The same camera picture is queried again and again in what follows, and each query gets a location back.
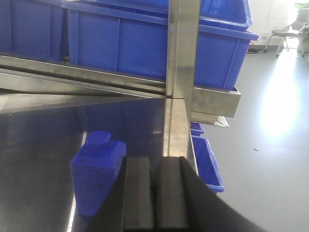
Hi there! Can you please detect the blue plastic block part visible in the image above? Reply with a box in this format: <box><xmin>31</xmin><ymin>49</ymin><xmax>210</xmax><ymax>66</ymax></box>
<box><xmin>70</xmin><ymin>131</ymin><xmax>126</xmax><ymax>217</ymax></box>

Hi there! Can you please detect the blue bin stacked on top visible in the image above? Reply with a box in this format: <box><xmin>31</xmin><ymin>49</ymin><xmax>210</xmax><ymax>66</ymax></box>
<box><xmin>82</xmin><ymin>0</ymin><xmax>253</xmax><ymax>31</ymax></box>

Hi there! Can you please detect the grey office chair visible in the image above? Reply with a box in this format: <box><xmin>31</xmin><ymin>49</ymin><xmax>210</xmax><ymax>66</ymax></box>
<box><xmin>264</xmin><ymin>8</ymin><xmax>309</xmax><ymax>58</ymax></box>

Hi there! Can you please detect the large blue bin on shelf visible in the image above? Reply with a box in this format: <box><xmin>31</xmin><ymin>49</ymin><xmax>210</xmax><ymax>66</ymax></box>
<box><xmin>62</xmin><ymin>1</ymin><xmax>258</xmax><ymax>90</ymax></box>

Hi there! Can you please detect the lower blue bin near floor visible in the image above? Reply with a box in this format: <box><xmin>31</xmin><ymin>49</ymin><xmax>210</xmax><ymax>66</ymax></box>
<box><xmin>192</xmin><ymin>136</ymin><xmax>225</xmax><ymax>194</ymax></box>

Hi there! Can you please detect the blue bin at left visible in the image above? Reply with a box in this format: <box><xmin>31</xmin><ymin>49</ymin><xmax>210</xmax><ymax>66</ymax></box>
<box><xmin>0</xmin><ymin>0</ymin><xmax>68</xmax><ymax>62</ymax></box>

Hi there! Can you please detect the stainless steel shelf frame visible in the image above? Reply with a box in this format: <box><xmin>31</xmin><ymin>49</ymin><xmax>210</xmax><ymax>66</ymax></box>
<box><xmin>0</xmin><ymin>0</ymin><xmax>241</xmax><ymax>170</ymax></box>

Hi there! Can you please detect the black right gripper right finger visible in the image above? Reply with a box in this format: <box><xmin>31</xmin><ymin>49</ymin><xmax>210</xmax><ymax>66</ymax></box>
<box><xmin>155</xmin><ymin>157</ymin><xmax>264</xmax><ymax>232</ymax></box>

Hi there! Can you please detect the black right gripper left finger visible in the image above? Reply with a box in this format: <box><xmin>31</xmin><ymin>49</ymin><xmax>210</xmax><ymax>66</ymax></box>
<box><xmin>87</xmin><ymin>157</ymin><xmax>155</xmax><ymax>232</ymax></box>

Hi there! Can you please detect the small blue bin behind lower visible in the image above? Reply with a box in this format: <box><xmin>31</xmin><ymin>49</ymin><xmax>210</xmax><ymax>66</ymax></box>
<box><xmin>190</xmin><ymin>122</ymin><xmax>204</xmax><ymax>136</ymax></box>

